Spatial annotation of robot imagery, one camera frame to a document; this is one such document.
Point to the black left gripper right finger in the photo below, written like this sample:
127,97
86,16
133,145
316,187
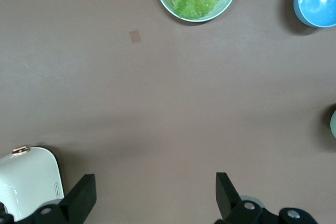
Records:
228,200

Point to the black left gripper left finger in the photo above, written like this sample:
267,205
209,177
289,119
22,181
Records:
78,197

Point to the mint green bowl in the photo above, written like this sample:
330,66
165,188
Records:
333,124

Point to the blue plastic bowl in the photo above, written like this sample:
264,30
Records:
319,1

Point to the white plastic appliance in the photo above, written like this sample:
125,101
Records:
29,179

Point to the brown tape patch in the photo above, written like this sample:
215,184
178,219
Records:
135,36

